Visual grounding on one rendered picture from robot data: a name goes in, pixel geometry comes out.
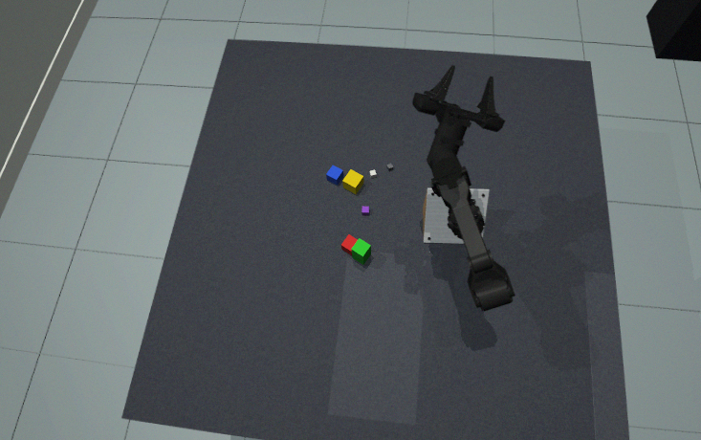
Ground red block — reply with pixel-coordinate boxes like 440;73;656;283
341;234;358;255

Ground yellow cube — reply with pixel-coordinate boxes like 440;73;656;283
342;169;364;194

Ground blue block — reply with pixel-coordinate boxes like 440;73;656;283
326;165;343;185

